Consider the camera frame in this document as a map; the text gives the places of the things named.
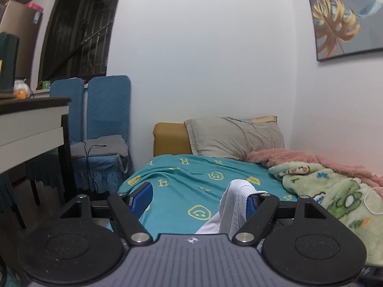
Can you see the teal smiley bed sheet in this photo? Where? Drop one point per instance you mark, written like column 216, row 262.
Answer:
column 187, row 189

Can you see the dark green bag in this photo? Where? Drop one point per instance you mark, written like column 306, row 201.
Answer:
column 8, row 55

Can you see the cardboard box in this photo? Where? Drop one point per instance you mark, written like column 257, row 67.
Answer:
column 23, row 22

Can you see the blue quilted chair near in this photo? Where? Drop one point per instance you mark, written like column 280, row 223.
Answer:
column 107, row 113

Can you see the gold leaf wall painting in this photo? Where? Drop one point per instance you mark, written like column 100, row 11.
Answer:
column 346, row 27

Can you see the dark barred window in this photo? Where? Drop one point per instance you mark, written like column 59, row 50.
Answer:
column 77, row 40

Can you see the grey pillow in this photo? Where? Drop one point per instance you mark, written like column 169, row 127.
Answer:
column 230, row 138

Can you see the pink fuzzy blanket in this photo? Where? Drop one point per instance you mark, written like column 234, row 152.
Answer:
column 272, row 157

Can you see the green cartoon fleece blanket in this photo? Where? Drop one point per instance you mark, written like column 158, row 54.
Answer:
column 354, row 203

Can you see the grey folded cloth on chair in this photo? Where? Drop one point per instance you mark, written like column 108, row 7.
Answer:
column 91, row 154

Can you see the white t-shirt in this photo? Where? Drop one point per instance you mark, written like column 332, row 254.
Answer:
column 231, row 215

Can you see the bag of oranges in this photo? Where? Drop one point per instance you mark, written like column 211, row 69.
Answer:
column 21, row 89

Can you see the white desk with dark top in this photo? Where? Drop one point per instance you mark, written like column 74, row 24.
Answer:
column 29, row 128

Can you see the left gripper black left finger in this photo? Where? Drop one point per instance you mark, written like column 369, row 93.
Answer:
column 126, row 210

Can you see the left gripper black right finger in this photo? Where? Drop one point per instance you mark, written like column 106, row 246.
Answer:
column 263, row 208

